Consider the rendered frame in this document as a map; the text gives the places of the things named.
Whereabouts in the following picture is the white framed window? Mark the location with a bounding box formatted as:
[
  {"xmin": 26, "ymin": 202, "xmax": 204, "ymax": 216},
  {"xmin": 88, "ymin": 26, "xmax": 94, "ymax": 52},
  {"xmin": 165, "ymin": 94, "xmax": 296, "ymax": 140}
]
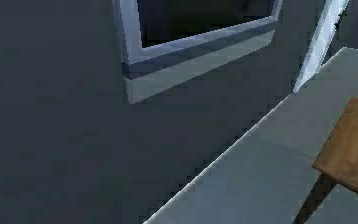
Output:
[{"xmin": 112, "ymin": 0, "xmax": 284, "ymax": 105}]

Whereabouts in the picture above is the brown wooden table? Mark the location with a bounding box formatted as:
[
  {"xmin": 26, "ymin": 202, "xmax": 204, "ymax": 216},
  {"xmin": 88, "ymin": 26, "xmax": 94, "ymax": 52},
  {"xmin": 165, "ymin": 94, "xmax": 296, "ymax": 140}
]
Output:
[{"xmin": 292, "ymin": 96, "xmax": 358, "ymax": 224}]

